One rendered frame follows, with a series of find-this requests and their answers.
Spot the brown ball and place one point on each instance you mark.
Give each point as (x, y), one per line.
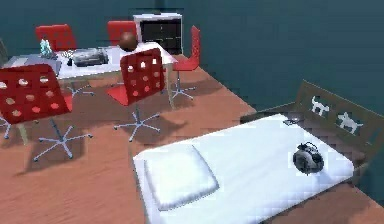
(128, 41)

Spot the white bed with brown headboard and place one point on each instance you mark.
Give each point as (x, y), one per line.
(253, 166)

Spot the small black object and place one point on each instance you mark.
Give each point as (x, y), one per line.
(290, 121)

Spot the white and black cabinet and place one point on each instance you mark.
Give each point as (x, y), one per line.
(161, 31)

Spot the red swivel chair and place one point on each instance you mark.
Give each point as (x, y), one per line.
(141, 78)
(30, 93)
(117, 30)
(58, 36)
(191, 56)

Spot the white table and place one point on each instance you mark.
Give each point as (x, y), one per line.
(110, 63)

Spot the grey laptop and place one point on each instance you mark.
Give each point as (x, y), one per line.
(31, 61)

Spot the white pillow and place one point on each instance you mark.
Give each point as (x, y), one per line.
(178, 176)

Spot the grey and black alarm clock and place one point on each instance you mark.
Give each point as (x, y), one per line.
(308, 159)

